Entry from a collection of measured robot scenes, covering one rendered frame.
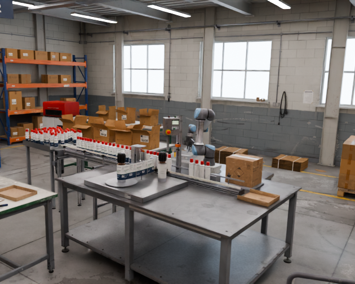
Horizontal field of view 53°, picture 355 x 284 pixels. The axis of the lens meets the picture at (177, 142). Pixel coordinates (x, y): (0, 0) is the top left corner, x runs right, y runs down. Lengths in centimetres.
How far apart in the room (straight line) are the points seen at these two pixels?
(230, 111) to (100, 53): 507
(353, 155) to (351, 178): 39
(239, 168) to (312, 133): 535
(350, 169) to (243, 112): 371
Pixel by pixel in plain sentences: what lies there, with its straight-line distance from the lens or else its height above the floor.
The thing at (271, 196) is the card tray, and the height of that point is 84.
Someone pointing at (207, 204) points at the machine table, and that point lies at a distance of 312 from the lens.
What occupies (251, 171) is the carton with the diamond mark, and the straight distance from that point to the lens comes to 355.
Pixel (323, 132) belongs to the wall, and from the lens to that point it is 870.
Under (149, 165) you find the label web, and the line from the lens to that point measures 367.
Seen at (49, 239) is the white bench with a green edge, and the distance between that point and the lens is 370.
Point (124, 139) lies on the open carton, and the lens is 586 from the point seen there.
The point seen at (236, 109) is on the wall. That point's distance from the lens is 937.
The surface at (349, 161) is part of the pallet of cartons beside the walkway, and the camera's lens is 644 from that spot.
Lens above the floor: 192
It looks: 11 degrees down
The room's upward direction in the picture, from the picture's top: 1 degrees clockwise
